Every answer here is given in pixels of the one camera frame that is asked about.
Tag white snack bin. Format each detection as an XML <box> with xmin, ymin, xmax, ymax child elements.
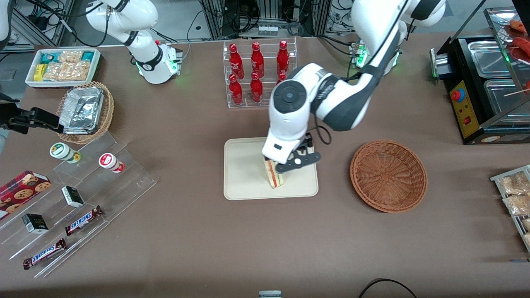
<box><xmin>25</xmin><ymin>48</ymin><xmax>101</xmax><ymax>89</ymax></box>

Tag steel food pan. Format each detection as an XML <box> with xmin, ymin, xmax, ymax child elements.
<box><xmin>483</xmin><ymin>79</ymin><xmax>530</xmax><ymax>115</ymax></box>
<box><xmin>468</xmin><ymin>41</ymin><xmax>509</xmax><ymax>78</ymax></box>

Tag tray of packaged pastries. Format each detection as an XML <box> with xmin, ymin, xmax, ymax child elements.
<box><xmin>490</xmin><ymin>165</ymin><xmax>530</xmax><ymax>253</ymax></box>

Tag Snickers chocolate bar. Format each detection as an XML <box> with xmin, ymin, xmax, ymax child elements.
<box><xmin>23</xmin><ymin>238</ymin><xmax>67</xmax><ymax>270</ymax></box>
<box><xmin>64</xmin><ymin>205</ymin><xmax>104</xmax><ymax>236</ymax></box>

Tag brown wicker basket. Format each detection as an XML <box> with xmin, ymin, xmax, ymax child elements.
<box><xmin>350</xmin><ymin>140</ymin><xmax>428</xmax><ymax>214</ymax></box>

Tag green lid yogurt cup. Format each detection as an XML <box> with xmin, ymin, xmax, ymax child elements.
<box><xmin>49</xmin><ymin>142</ymin><xmax>82</xmax><ymax>164</ymax></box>

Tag small black carton box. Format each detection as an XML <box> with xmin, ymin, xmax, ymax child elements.
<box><xmin>22</xmin><ymin>214</ymin><xmax>49</xmax><ymax>234</ymax></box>
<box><xmin>61</xmin><ymin>186</ymin><xmax>84</xmax><ymax>208</ymax></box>

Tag clear acrylic stepped shelf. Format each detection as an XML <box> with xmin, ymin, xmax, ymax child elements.
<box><xmin>0</xmin><ymin>132</ymin><xmax>157</xmax><ymax>279</ymax></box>

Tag aluminium equipment frame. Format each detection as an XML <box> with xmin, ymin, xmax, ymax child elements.
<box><xmin>199</xmin><ymin>0</ymin><xmax>332</xmax><ymax>40</ymax></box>

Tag light wicker basket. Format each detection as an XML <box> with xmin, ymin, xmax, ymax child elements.
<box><xmin>56</xmin><ymin>81</ymin><xmax>115</xmax><ymax>145</ymax></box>

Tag red lid yogurt cup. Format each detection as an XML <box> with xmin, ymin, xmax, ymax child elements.
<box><xmin>99</xmin><ymin>153</ymin><xmax>125</xmax><ymax>173</ymax></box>

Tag cream plastic tray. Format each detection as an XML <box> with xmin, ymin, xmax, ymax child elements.
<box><xmin>224</xmin><ymin>135</ymin><xmax>319</xmax><ymax>201</ymax></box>

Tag red tartan cookie box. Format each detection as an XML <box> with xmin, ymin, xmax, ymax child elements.
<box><xmin>0</xmin><ymin>170</ymin><xmax>52</xmax><ymax>220</ymax></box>

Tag silver foil packets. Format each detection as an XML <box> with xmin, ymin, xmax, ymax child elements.
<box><xmin>59</xmin><ymin>86</ymin><xmax>105</xmax><ymax>135</ymax></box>

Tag black looped cable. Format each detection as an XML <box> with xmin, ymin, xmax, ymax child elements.
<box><xmin>358</xmin><ymin>278</ymin><xmax>419</xmax><ymax>298</ymax></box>

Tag clear acrylic bottle rack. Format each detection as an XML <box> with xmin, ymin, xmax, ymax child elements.
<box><xmin>223</xmin><ymin>37</ymin><xmax>298</xmax><ymax>109</ymax></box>

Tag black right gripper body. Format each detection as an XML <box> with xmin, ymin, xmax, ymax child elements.
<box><xmin>0</xmin><ymin>102</ymin><xmax>21</xmax><ymax>130</ymax></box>

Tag triangle sandwich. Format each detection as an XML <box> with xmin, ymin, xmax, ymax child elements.
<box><xmin>263</xmin><ymin>157</ymin><xmax>285</xmax><ymax>190</ymax></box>

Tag aluminium profile frame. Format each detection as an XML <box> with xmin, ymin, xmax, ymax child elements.
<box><xmin>10</xmin><ymin>0</ymin><xmax>76</xmax><ymax>48</ymax></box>

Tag black food warmer machine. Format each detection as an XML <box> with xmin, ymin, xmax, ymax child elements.
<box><xmin>430</xmin><ymin>6</ymin><xmax>530</xmax><ymax>145</ymax></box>

